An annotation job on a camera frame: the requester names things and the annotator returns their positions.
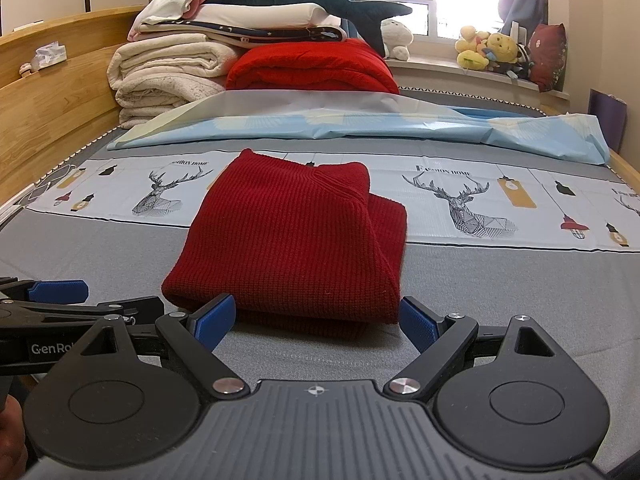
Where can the yellow bear plush toy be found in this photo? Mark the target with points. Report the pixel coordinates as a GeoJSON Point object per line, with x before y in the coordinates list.
{"type": "Point", "coordinates": [502, 49]}

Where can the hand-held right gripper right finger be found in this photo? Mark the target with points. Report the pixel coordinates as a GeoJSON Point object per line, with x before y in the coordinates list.
{"type": "Point", "coordinates": [417, 325]}

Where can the white and pink clothing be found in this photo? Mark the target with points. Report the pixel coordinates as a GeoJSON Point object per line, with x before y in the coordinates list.
{"type": "Point", "coordinates": [172, 2]}

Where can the white plush toy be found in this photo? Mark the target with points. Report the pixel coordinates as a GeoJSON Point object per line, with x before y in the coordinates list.
{"type": "Point", "coordinates": [397, 37]}

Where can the navy star-print blanket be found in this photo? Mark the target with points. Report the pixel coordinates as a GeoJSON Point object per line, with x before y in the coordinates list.
{"type": "Point", "coordinates": [280, 34]}

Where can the white folded towel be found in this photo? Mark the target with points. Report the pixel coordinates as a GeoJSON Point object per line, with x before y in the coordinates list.
{"type": "Point", "coordinates": [270, 14]}

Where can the grey window sill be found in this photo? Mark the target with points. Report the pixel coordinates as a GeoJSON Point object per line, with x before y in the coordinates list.
{"type": "Point", "coordinates": [475, 82]}

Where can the dark teal shark plush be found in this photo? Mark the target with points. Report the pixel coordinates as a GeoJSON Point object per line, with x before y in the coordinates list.
{"type": "Point", "coordinates": [320, 2]}

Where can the tissue pack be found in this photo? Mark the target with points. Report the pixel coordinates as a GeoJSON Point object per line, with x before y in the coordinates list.
{"type": "Point", "coordinates": [50, 55]}

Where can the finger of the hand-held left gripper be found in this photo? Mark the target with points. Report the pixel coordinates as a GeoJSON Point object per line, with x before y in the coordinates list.
{"type": "Point", "coordinates": [57, 291]}
{"type": "Point", "coordinates": [140, 309]}

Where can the pale yellow plush toy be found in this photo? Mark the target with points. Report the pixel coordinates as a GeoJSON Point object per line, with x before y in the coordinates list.
{"type": "Point", "coordinates": [470, 50]}

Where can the cream folded blanket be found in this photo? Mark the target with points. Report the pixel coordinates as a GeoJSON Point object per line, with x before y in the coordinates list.
{"type": "Point", "coordinates": [170, 60]}
{"type": "Point", "coordinates": [165, 100]}

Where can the grey deer-print bed sheet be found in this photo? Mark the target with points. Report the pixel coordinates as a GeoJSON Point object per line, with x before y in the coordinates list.
{"type": "Point", "coordinates": [500, 290]}

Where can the dark red cushion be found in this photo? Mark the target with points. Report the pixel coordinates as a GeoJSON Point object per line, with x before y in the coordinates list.
{"type": "Point", "coordinates": [549, 57]}

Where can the light blue quilt cover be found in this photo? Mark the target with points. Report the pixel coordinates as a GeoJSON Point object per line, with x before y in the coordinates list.
{"type": "Point", "coordinates": [350, 122]}

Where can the small white pink trinket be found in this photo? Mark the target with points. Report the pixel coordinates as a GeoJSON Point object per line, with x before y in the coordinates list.
{"type": "Point", "coordinates": [25, 69]}

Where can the red knit sweater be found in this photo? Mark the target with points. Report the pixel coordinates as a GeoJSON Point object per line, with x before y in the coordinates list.
{"type": "Point", "coordinates": [295, 240]}

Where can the red folded blanket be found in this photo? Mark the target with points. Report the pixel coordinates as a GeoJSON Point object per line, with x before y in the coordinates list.
{"type": "Point", "coordinates": [310, 67]}

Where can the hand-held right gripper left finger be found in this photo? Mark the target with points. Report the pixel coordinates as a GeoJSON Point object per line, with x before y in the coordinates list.
{"type": "Point", "coordinates": [216, 322]}

